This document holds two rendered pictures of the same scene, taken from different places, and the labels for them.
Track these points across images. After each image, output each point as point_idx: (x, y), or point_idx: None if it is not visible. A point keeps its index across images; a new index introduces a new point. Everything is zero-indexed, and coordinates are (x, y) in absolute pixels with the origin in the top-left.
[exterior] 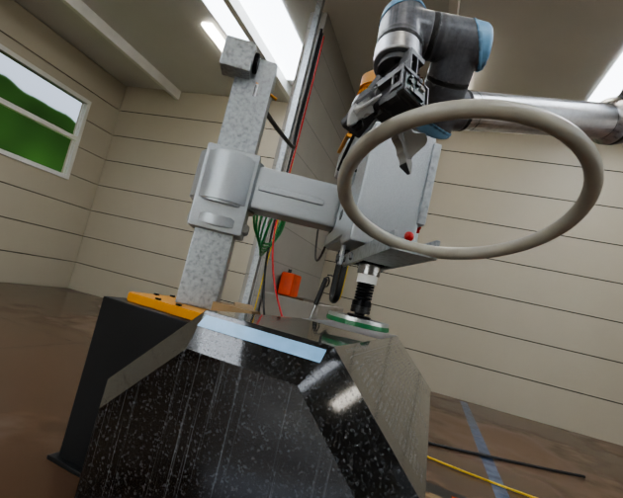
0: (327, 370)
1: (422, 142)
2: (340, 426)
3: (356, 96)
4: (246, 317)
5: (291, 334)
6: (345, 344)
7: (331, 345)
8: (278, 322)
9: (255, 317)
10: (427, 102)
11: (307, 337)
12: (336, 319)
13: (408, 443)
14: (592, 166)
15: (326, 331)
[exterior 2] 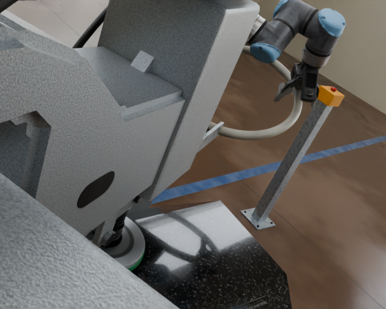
0: None
1: (280, 86)
2: None
3: (318, 91)
4: (253, 263)
5: (238, 221)
6: (198, 205)
7: (219, 202)
8: (222, 259)
9: (241, 269)
10: (291, 70)
11: (228, 216)
12: None
13: (142, 211)
14: None
15: (169, 243)
